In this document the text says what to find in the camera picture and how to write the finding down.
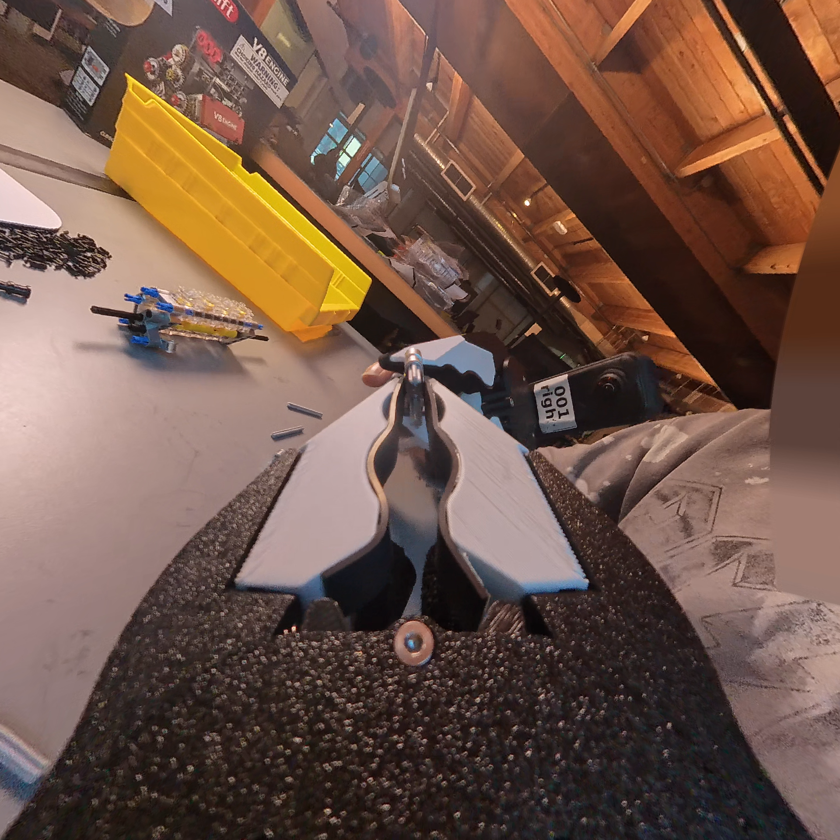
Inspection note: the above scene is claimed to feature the toy engine model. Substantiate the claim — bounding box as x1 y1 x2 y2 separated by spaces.
91 285 270 353

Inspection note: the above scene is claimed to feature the grey desk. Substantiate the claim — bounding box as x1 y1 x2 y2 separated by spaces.
0 79 460 788

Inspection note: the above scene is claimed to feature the metal air duct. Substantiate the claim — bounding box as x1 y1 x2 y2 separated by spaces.
412 131 585 306

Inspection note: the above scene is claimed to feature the heap of clear plastic bags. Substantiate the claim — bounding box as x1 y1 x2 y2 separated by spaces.
335 184 476 312

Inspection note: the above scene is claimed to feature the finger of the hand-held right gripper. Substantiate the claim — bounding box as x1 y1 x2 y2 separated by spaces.
377 335 496 398

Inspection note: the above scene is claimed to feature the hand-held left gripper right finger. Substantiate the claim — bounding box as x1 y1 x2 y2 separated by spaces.
425 382 588 603

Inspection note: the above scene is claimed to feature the person's right forearm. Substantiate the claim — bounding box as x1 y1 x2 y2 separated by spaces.
538 408 775 519

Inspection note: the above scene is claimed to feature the round wooden stand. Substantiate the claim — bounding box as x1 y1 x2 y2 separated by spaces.
84 0 160 27

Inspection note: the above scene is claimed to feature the thin grey toy beam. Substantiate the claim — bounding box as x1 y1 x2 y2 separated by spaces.
402 348 427 424

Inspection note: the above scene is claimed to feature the toy set box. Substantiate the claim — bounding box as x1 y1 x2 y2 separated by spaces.
62 0 298 151

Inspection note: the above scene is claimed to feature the pile of black toy pins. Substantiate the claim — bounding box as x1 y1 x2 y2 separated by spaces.
0 221 112 275

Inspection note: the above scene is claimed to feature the yellow plastic bin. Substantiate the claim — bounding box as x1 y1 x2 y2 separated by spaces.
105 73 373 343

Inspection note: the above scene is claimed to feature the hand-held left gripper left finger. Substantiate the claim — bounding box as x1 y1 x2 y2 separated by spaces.
233 379 403 601

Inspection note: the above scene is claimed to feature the white rounded board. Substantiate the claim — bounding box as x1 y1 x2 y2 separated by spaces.
0 167 63 232

